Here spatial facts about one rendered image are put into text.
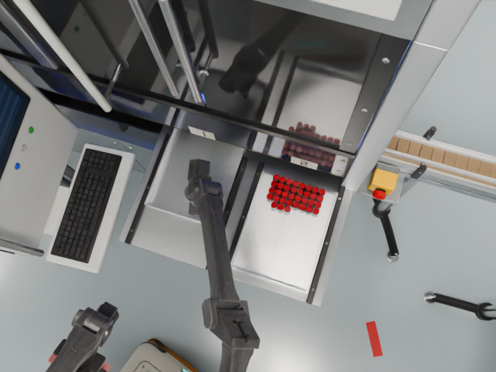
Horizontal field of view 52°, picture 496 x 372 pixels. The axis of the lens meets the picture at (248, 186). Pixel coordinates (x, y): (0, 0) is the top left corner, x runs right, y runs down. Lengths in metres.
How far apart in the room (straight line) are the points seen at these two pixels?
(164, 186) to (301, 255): 0.52
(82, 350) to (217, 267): 0.36
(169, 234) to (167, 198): 0.12
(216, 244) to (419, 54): 0.69
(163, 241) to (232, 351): 0.64
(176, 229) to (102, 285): 1.04
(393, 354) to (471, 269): 0.57
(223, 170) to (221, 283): 0.58
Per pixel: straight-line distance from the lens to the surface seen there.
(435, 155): 1.77
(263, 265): 1.66
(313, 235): 1.68
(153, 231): 1.72
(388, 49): 0.92
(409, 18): 0.83
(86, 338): 1.21
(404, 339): 2.61
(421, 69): 0.94
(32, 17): 1.15
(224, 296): 1.24
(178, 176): 1.75
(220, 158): 1.74
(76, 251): 1.85
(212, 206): 1.36
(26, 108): 1.65
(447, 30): 0.84
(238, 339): 1.17
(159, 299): 2.60
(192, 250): 1.69
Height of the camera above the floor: 2.53
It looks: 75 degrees down
